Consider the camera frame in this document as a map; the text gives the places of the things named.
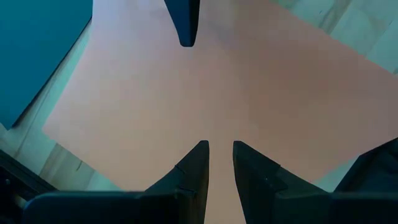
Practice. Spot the orange paper sheet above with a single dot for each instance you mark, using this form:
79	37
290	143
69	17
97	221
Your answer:
248	93

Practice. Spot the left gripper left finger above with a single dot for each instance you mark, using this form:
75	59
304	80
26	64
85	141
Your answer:
124	208

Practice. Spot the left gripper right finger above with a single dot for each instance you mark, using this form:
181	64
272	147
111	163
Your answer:
295	208

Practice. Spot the black paper sheet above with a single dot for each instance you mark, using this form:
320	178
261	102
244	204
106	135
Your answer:
37	46

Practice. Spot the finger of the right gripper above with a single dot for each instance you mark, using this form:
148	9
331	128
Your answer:
185	21

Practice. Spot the black frame strut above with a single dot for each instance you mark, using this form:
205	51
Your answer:
373	171

